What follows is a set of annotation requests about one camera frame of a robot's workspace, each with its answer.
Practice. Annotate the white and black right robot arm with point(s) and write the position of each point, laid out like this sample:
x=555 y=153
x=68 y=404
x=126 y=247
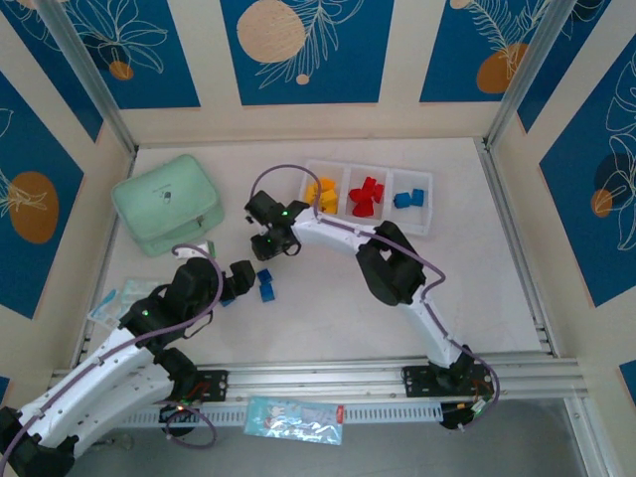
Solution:
x=328 y=233

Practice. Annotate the mint green zip pouch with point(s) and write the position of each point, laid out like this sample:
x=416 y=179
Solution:
x=164 y=199

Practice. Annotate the yellow lego brick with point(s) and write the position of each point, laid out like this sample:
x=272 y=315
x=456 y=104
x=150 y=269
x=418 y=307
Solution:
x=327 y=183
x=330 y=196
x=331 y=207
x=312 y=192

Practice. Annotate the light blue printed plastic packet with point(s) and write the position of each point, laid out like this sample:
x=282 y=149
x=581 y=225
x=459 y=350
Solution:
x=293 y=420

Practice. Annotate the clear three-compartment tray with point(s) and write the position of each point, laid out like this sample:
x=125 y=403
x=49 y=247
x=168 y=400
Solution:
x=412 y=218

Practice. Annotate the aluminium front rail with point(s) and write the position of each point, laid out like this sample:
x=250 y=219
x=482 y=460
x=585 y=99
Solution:
x=318 y=377

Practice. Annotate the clear packet with teal print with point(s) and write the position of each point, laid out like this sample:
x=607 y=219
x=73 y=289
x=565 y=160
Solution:
x=131 y=290

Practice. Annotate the aluminium corner post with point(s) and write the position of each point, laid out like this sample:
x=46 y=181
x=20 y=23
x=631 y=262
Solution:
x=84 y=69
x=531 y=69

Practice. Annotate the small blue lego brick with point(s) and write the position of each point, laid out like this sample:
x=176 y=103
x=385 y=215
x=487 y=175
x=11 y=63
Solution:
x=419 y=197

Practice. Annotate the aluminium side rail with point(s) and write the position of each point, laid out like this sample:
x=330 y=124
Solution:
x=517 y=248
x=116 y=208

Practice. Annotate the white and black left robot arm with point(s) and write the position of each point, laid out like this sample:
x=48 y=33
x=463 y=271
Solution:
x=99 y=382

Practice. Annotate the red lego brick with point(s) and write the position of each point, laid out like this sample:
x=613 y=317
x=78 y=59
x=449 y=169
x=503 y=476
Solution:
x=379 y=192
x=368 y=183
x=369 y=197
x=364 y=209
x=357 y=195

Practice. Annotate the aluminium table edge profile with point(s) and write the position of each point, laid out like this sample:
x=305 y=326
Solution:
x=588 y=437

